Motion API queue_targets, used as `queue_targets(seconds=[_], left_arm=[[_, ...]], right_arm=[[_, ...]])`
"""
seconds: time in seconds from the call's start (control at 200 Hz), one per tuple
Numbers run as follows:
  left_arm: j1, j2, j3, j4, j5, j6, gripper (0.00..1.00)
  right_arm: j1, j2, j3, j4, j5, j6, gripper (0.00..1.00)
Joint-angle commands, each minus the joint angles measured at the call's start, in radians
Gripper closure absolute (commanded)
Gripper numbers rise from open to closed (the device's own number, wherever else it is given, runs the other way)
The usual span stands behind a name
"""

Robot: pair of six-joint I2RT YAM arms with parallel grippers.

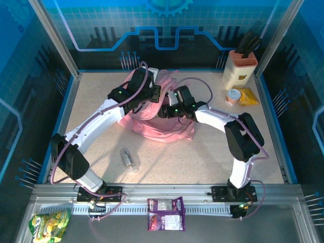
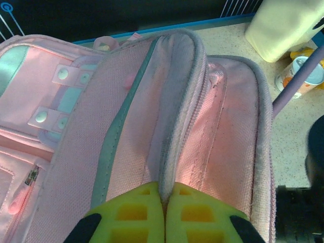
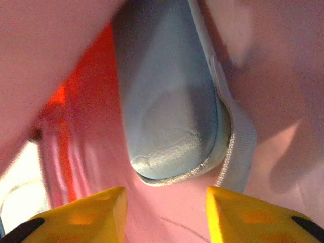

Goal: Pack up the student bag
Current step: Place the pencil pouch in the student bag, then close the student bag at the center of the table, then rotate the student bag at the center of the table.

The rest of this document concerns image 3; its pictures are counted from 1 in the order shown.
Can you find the grey-blue pencil case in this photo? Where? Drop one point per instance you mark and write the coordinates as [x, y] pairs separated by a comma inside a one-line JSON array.
[[167, 101]]

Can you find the pink backpack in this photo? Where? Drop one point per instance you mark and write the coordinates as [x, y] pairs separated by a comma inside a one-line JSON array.
[[278, 88]]

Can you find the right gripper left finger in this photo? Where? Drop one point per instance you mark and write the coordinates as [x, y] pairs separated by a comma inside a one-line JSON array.
[[88, 220]]

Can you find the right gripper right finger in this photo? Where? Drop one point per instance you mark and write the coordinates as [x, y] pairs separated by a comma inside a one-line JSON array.
[[253, 222]]

